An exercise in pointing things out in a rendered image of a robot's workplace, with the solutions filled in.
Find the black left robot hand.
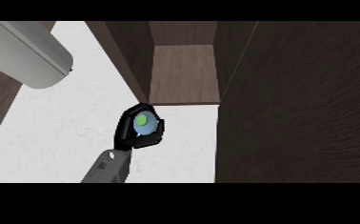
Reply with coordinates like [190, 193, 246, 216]
[112, 102, 165, 152]

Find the open brown wooden cabinet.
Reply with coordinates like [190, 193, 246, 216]
[84, 21, 259, 107]

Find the pale grey rounded appliance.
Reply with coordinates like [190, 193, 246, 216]
[0, 21, 75, 90]

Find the dark brown cabinet door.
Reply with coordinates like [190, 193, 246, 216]
[214, 21, 360, 184]

